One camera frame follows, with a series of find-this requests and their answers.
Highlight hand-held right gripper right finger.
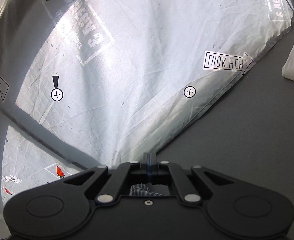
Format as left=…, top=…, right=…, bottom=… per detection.
left=149, top=153, right=235, bottom=204

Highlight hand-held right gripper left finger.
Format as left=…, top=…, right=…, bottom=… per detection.
left=62, top=153, right=149, bottom=204

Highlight blue plaid shirt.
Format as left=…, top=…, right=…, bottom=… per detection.
left=129, top=184, right=170, bottom=197

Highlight white printed sheet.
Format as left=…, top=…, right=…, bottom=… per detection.
left=0, top=0, right=294, bottom=202

